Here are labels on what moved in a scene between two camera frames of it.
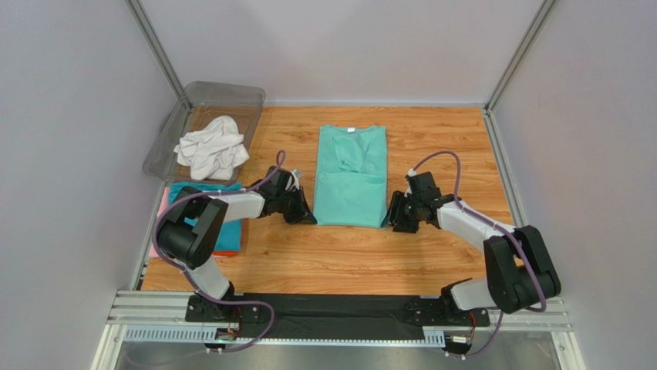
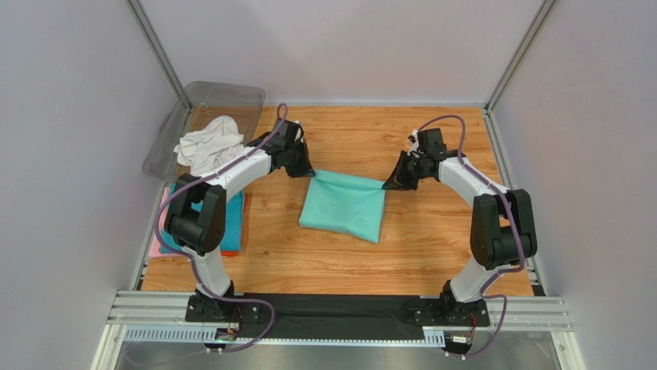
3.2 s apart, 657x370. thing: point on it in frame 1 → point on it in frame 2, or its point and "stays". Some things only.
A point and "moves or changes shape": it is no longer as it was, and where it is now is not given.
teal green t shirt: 352,176 moves or changes shape
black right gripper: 402,212 → 409,167
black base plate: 331,316 stays
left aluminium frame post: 156,45 stays
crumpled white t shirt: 213,152 stays
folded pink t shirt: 164,202 stays
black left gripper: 303,213 → 305,169
